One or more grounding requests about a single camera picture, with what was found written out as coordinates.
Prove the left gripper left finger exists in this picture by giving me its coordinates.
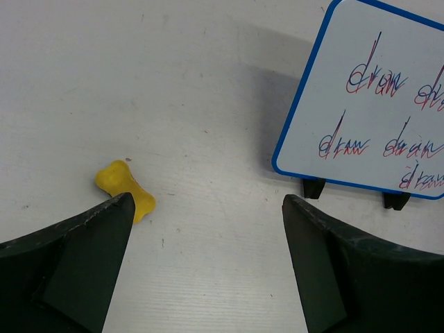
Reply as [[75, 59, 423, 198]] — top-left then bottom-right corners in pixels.
[[1, 193, 135, 332]]

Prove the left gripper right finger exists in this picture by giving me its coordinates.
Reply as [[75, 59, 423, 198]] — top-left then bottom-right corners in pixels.
[[282, 194, 443, 332]]

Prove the yellow bone-shaped eraser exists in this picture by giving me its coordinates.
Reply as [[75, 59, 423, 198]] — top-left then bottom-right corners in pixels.
[[94, 160, 156, 223]]

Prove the blue framed whiteboard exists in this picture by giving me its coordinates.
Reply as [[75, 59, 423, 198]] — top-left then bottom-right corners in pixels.
[[272, 1, 443, 200]]

